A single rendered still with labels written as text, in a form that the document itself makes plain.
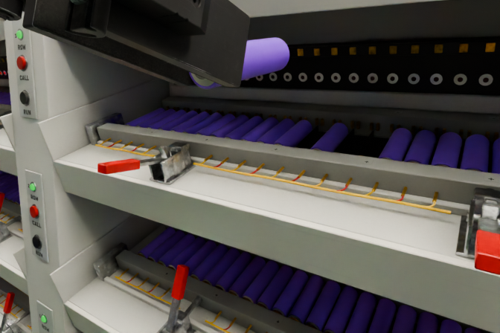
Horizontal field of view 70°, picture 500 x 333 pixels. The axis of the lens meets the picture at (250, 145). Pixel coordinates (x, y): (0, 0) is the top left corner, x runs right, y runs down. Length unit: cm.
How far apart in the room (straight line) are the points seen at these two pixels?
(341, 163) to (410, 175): 5
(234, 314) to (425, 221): 25
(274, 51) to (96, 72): 37
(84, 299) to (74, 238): 8
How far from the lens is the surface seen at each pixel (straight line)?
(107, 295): 55
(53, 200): 52
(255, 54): 17
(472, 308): 27
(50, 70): 49
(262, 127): 39
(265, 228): 29
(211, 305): 46
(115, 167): 32
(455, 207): 28
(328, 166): 30
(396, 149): 33
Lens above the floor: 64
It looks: 10 degrees down
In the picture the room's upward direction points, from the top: 1 degrees clockwise
